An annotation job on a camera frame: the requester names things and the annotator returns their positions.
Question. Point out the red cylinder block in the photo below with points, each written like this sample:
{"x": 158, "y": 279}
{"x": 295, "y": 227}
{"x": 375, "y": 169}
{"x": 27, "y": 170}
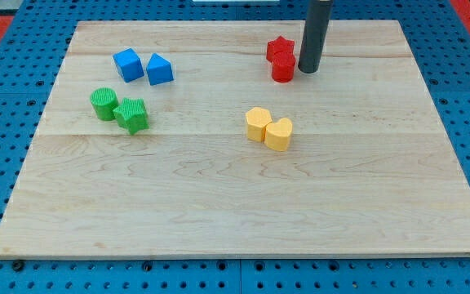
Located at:
{"x": 283, "y": 67}

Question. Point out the red star block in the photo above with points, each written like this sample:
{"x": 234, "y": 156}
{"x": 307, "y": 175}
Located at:
{"x": 279, "y": 45}

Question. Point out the green star block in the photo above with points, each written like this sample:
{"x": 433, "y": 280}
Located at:
{"x": 131, "y": 115}

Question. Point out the yellow pentagon block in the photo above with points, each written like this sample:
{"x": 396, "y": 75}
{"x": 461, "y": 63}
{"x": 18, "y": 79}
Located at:
{"x": 257, "y": 119}

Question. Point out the light wooden board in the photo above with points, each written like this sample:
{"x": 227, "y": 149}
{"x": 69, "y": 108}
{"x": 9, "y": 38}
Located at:
{"x": 369, "y": 172}

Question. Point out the yellow heart block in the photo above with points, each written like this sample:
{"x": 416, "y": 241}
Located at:
{"x": 278, "y": 134}

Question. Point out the blue triangular prism block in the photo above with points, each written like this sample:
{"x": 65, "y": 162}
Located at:
{"x": 159, "y": 70}

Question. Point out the blue cube block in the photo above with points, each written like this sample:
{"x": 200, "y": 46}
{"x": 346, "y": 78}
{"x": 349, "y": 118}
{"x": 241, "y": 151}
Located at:
{"x": 128, "y": 65}

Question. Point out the green cylinder block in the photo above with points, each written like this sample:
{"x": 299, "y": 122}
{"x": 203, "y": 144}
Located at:
{"x": 104, "y": 101}

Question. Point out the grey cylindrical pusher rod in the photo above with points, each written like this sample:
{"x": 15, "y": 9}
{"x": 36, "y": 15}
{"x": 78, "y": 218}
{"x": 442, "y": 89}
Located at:
{"x": 314, "y": 36}

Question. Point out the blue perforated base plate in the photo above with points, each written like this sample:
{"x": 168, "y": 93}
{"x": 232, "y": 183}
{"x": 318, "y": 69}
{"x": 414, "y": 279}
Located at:
{"x": 32, "y": 51}

